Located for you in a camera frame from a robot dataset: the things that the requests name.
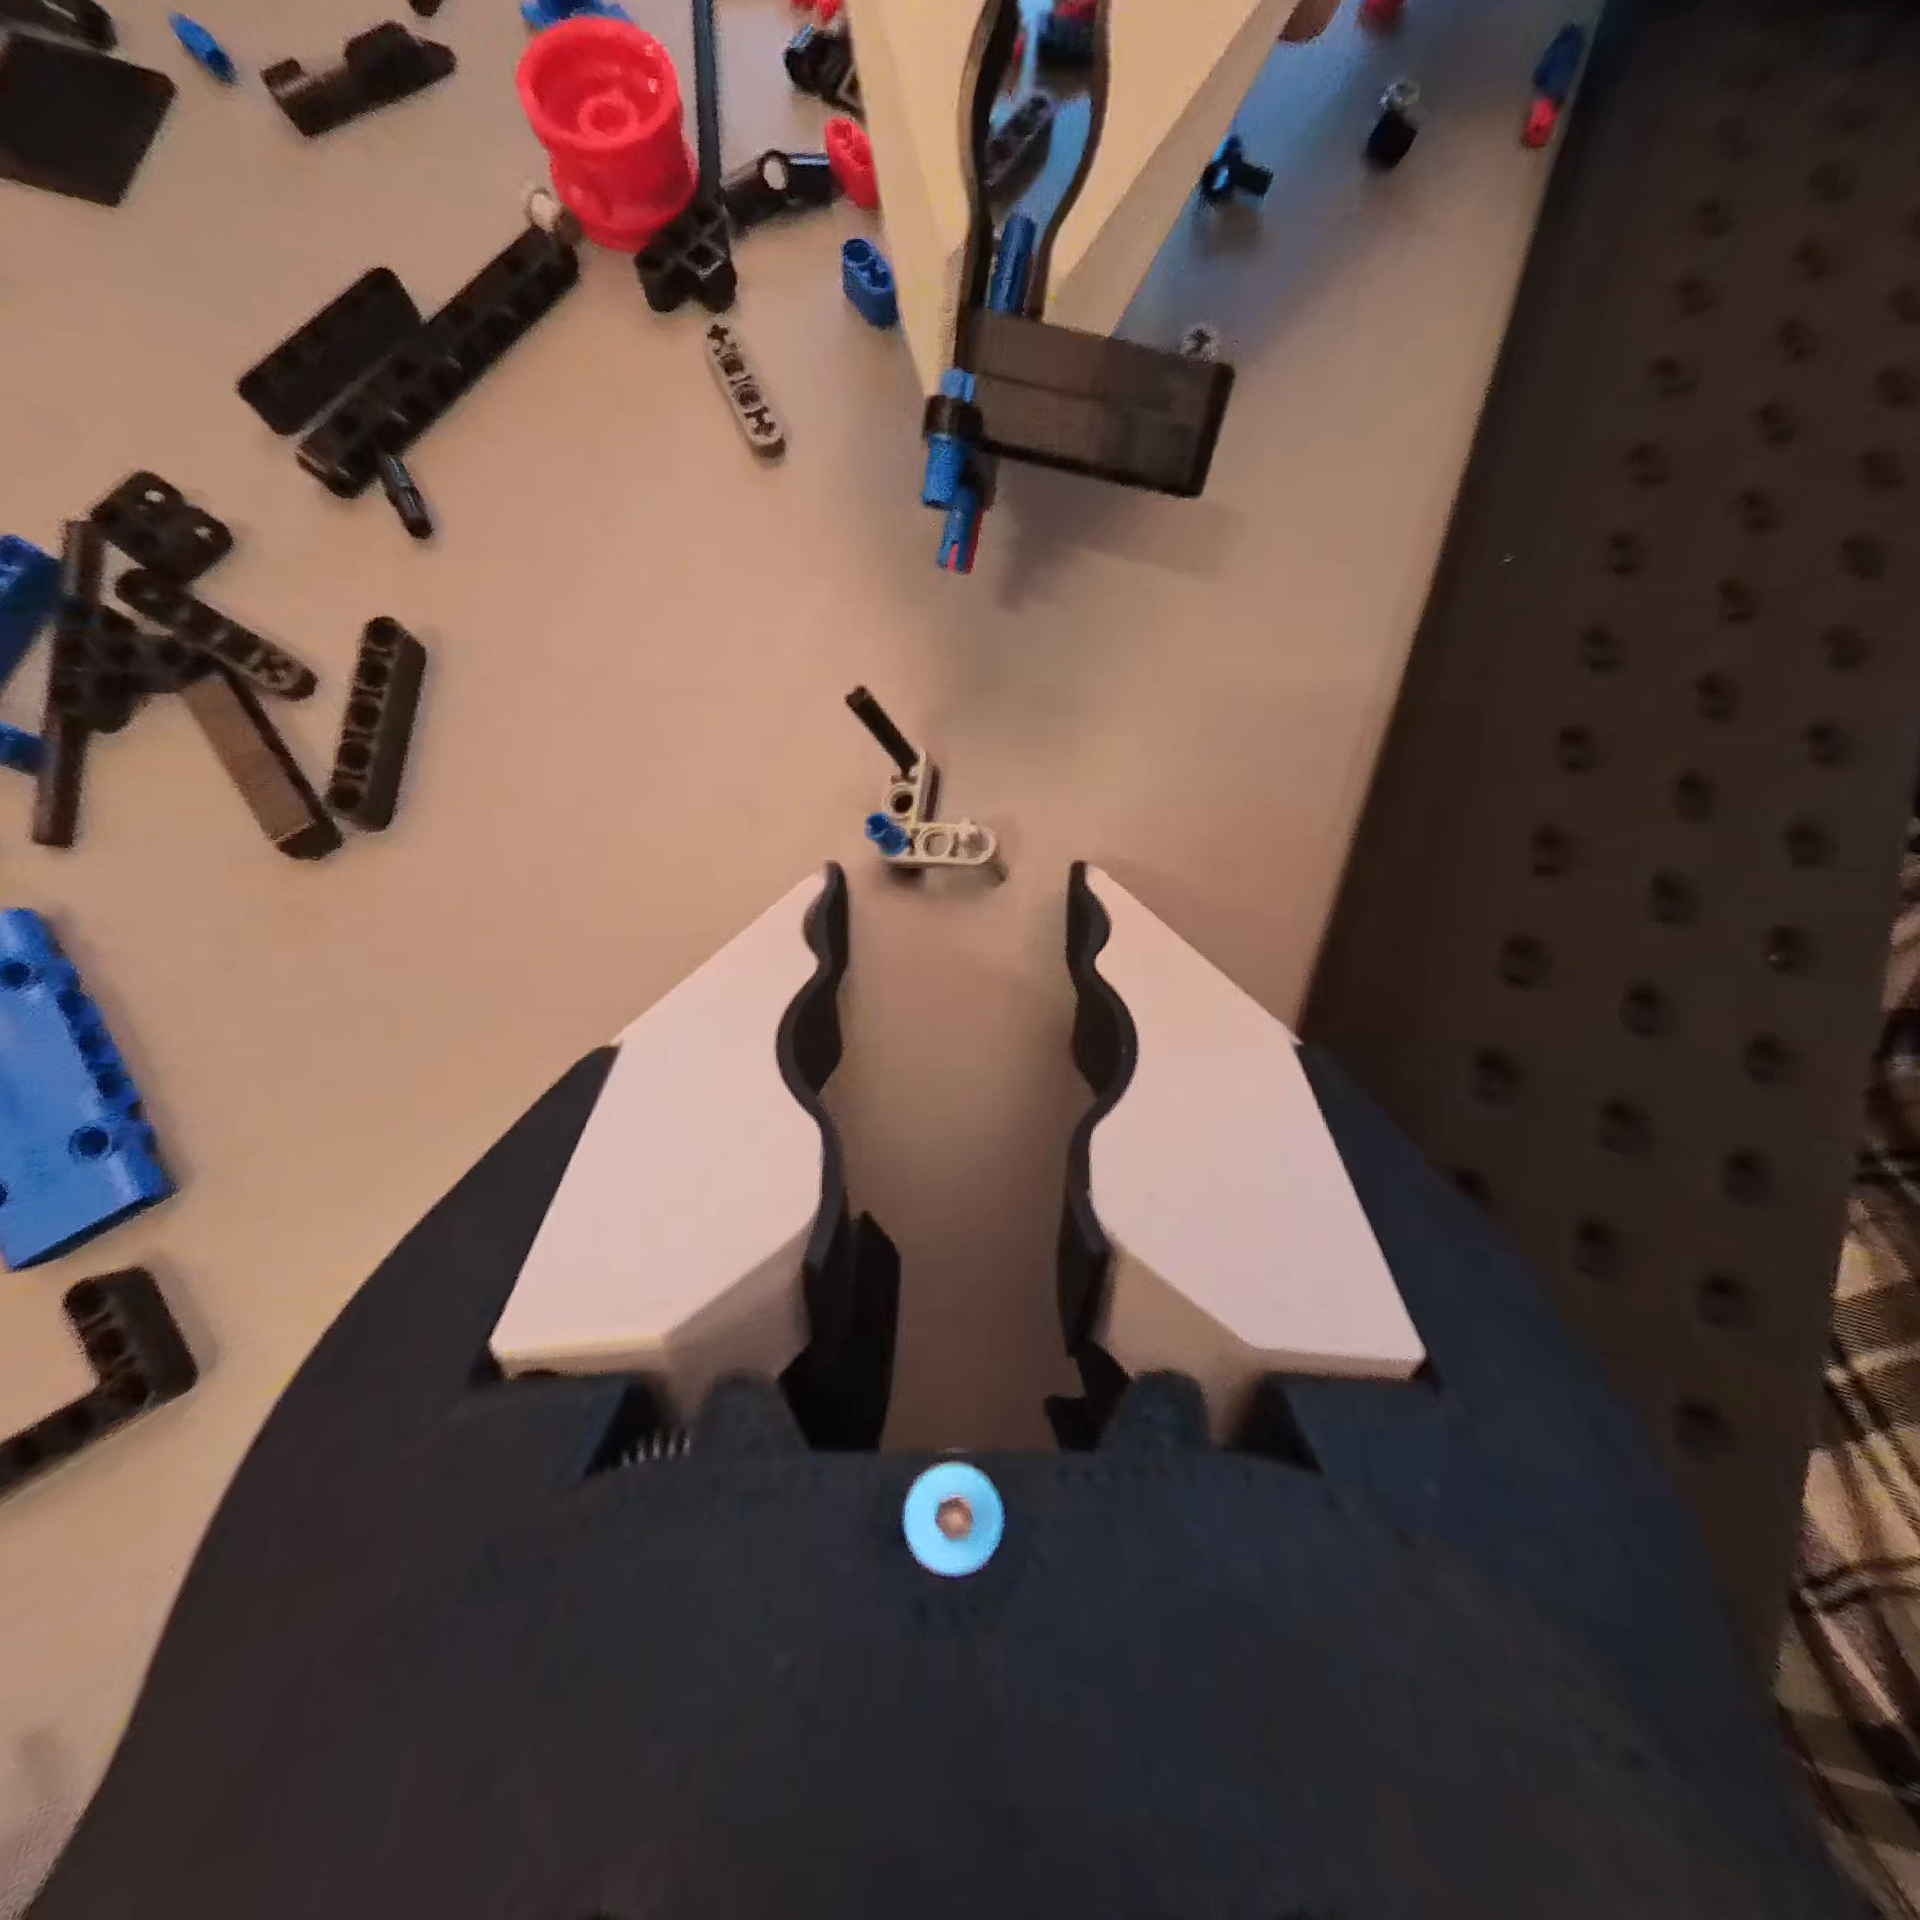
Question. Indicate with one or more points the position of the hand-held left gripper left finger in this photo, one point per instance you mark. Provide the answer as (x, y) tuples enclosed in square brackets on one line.
[(661, 1201)]

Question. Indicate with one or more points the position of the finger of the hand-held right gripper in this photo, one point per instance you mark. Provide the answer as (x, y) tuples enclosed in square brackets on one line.
[(1185, 106), (921, 149)]

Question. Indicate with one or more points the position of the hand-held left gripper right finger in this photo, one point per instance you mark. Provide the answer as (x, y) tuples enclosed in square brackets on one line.
[(1260, 1201)]

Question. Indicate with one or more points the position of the black blue toy brick assembly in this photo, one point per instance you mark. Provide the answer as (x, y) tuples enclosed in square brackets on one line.
[(1096, 397)]

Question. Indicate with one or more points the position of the grey liftarm with pins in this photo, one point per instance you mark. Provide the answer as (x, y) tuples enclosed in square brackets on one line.
[(938, 843)]

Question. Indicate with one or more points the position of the grey desk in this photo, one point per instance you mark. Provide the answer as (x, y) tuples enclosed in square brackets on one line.
[(598, 721)]

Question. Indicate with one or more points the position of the small red toy liftarm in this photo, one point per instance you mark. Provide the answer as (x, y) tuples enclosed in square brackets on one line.
[(853, 163)]

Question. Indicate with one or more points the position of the small black toy bush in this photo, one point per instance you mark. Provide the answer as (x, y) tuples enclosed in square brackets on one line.
[(1237, 169)]

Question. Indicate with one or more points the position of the small blue toy liftarm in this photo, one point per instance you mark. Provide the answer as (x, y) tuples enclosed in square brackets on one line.
[(869, 282)]

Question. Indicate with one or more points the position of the pile of small toy pins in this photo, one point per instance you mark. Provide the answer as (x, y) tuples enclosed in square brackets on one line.
[(818, 52)]

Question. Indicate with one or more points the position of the black connector with pin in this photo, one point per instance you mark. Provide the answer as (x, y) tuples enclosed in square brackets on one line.
[(780, 188)]

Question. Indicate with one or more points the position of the grey black toy connector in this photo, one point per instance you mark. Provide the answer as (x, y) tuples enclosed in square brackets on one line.
[(1392, 129)]

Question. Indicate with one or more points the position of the long black toy axle rod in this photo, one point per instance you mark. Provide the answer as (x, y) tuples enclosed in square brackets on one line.
[(704, 89)]

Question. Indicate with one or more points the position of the black triangular toy connector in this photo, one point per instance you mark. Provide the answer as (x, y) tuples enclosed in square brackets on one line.
[(686, 258)]

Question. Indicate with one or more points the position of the grey thin toy liftarm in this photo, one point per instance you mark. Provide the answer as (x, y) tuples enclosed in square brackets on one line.
[(746, 388)]

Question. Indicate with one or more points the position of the large red toy wheel hub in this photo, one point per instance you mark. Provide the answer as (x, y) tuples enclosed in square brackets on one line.
[(609, 129)]

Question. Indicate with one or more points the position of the red blue toy pin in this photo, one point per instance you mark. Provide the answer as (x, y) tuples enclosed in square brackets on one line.
[(1552, 83)]

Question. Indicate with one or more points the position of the blue flat toy panel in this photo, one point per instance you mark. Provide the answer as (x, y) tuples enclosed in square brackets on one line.
[(579, 9)]

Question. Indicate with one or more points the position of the long black toy beam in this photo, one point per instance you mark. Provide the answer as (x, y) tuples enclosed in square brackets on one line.
[(435, 359)]

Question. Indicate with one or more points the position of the black toy panel piece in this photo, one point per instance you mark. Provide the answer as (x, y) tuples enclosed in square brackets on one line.
[(358, 76)]

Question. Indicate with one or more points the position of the black dimpled panel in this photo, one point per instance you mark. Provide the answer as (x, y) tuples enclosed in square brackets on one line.
[(1650, 751)]

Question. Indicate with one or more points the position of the blue studded toy beam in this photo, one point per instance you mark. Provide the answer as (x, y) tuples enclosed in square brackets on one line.
[(66, 1095)]

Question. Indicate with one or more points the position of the small black toy pin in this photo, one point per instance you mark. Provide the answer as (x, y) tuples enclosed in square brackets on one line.
[(404, 493)]

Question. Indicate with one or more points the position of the short black toy beam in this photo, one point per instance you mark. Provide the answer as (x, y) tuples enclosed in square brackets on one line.
[(330, 352)]

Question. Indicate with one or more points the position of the person's plaid shirt torso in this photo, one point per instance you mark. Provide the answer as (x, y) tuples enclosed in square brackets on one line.
[(1861, 1425)]

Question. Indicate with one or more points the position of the small blue toy pin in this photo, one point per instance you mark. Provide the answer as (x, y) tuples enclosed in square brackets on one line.
[(202, 44)]

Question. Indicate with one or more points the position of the black joined toy beams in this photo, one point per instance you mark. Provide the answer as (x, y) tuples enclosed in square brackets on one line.
[(106, 660)]

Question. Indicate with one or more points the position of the large black flat toy tile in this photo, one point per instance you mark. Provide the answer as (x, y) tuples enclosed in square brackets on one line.
[(75, 120)]

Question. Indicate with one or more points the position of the blue angled toy beam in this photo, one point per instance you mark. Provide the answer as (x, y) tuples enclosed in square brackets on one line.
[(24, 600)]

